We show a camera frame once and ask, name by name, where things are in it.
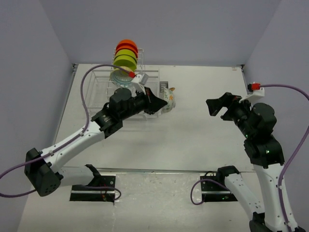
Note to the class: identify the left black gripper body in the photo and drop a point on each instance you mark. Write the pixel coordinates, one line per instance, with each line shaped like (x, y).
(141, 102)

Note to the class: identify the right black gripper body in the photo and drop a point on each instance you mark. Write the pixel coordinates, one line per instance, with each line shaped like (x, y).
(238, 110)

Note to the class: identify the white floral ceramic bowl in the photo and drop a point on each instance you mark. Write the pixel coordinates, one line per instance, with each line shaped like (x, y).
(169, 97)

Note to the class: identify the yellow sun pattern bowl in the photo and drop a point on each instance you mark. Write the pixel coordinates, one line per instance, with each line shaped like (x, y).
(120, 77)

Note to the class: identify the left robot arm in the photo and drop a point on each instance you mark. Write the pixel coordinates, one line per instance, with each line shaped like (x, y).
(45, 169)

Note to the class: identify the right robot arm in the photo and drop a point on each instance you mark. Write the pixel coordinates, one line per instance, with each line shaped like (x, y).
(256, 123)

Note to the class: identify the grey cutlery holder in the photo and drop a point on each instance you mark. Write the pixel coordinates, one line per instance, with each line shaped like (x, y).
(163, 85)

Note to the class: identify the front lime green bowl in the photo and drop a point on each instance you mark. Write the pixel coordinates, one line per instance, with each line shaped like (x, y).
(126, 61)

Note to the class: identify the lime green bowl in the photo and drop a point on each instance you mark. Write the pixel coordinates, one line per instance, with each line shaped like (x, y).
(126, 61)
(126, 52)

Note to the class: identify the rear lime green bowl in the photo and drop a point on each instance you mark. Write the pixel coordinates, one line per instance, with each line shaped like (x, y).
(126, 52)

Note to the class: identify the front orange bowl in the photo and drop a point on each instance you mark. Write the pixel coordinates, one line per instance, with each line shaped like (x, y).
(127, 47)

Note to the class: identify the orange bowl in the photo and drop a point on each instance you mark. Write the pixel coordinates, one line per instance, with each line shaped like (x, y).
(127, 42)
(127, 47)

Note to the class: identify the rear orange bowl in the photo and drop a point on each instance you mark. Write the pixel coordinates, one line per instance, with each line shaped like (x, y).
(127, 42)

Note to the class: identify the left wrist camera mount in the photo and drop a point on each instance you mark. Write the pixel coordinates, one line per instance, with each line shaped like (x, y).
(138, 81)

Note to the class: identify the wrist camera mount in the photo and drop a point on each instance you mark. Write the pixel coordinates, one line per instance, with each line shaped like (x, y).
(255, 92)
(138, 81)

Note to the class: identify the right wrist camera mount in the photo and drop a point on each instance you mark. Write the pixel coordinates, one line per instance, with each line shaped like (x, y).
(255, 92)

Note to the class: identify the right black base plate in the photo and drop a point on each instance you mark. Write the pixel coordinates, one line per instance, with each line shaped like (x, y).
(212, 192)

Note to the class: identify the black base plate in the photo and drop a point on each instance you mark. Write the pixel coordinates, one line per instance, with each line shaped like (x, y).
(80, 194)
(212, 192)

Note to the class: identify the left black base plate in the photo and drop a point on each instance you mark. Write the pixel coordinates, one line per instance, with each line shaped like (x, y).
(80, 194)

